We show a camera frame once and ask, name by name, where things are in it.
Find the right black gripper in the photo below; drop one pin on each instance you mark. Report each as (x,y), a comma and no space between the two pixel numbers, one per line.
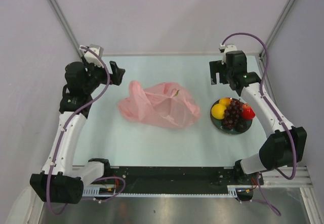
(216,66)

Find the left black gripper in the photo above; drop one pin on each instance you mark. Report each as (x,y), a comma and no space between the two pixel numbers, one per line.
(115,78)

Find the yellow fake fruit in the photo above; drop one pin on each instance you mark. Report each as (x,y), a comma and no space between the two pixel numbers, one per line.
(225,101)

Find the red fake grape bunch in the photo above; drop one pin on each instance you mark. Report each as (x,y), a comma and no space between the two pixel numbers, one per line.
(232,115)

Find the red fake apple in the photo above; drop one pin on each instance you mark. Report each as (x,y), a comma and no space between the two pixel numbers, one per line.
(247,112)

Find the pink plastic bag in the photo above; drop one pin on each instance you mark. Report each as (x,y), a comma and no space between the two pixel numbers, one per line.
(166,104)

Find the dark red fake fruit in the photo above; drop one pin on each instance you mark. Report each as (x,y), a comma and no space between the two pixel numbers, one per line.
(241,126)

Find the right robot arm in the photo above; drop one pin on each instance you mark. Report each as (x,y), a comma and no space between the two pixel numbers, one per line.
(285,143)

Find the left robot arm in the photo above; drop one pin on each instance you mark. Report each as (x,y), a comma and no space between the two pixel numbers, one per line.
(57,182)

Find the blue ceramic plate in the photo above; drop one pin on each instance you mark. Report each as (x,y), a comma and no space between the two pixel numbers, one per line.
(217,123)

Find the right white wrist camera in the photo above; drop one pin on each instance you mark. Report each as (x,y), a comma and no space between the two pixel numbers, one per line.
(226,48)

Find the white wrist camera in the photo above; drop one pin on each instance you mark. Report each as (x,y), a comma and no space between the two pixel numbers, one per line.
(226,48)
(93,54)

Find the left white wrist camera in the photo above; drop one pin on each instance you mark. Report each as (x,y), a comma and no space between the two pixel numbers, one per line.
(93,54)

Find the right aluminium corner post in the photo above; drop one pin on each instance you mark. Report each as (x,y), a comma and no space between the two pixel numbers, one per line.
(280,21)

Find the aluminium corner post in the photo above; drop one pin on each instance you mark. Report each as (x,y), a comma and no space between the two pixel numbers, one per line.
(65,25)
(280,21)

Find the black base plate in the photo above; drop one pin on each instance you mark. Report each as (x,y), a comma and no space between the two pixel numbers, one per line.
(180,180)

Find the white cable duct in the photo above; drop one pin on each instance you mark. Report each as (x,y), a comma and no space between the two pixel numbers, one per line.
(105,191)

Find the left aluminium corner post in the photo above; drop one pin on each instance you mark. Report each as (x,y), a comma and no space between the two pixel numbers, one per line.
(65,25)

